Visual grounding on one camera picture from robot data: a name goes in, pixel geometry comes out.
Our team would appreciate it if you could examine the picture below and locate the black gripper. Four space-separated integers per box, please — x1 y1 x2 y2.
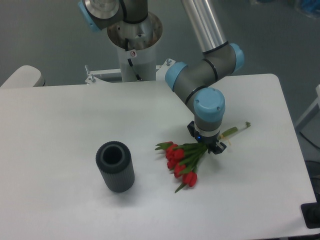
187 121 227 154

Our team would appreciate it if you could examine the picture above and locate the red tulip bouquet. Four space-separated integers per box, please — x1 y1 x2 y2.
155 121 251 193

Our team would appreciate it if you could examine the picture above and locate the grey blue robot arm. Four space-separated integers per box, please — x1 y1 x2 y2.
78 0 245 154

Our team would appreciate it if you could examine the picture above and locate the dark grey ribbed vase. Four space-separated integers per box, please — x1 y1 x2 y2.
95 141 135 193

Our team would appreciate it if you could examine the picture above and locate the black object at table edge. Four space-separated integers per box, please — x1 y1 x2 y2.
300 202 320 229

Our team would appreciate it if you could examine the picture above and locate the blue items top right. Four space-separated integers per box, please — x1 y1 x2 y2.
295 0 320 18

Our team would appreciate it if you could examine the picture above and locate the white chair armrest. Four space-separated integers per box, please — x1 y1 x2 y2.
0 65 46 89

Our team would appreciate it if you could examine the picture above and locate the black pedestal cable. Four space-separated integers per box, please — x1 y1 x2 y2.
124 37 143 82

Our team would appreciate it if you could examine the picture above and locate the white furniture frame right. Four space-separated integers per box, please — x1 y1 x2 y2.
294 85 320 150

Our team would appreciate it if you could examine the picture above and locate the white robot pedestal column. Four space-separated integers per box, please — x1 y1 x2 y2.
107 12 163 81

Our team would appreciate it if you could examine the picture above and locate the white pedestal base bracket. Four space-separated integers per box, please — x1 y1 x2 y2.
84 58 176 85

